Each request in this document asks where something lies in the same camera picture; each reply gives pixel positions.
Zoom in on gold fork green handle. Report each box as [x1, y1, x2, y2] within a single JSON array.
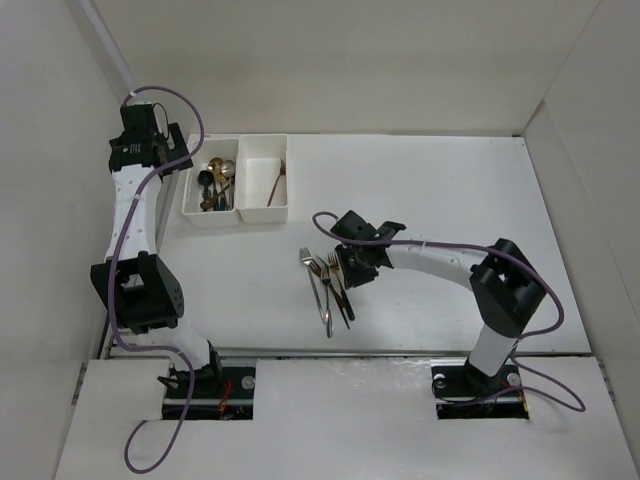
[[328, 252, 356, 321]]

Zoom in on silver fork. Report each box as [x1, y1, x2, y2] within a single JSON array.
[[320, 266, 333, 338], [299, 247, 327, 325]]

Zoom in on black spoon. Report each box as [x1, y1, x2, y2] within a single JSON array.
[[198, 169, 215, 211]]

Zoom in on gold spoon green handle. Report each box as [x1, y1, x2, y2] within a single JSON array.
[[208, 157, 226, 211], [225, 177, 235, 211]]

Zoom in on dark bronze spoon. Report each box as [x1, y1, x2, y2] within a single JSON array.
[[200, 182, 233, 211]]

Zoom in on silver spoon long handle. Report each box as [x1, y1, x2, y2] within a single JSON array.
[[222, 160, 236, 184]]

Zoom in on rose gold fork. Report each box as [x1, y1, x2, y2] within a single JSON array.
[[267, 159, 286, 207]]

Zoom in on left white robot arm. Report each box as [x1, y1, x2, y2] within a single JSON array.
[[90, 102, 224, 397]]

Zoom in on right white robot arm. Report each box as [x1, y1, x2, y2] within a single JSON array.
[[330, 211, 546, 397]]

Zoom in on white divided utensil tray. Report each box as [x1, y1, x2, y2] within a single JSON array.
[[181, 134, 289, 229]]

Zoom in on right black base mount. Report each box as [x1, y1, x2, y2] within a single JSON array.
[[431, 362, 529, 420]]

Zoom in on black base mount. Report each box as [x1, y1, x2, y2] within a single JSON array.
[[431, 362, 529, 420], [157, 358, 256, 421]]

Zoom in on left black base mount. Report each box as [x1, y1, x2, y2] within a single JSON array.
[[157, 358, 256, 421]]

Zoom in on aluminium rail frame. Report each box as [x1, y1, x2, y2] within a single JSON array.
[[97, 135, 191, 359]]

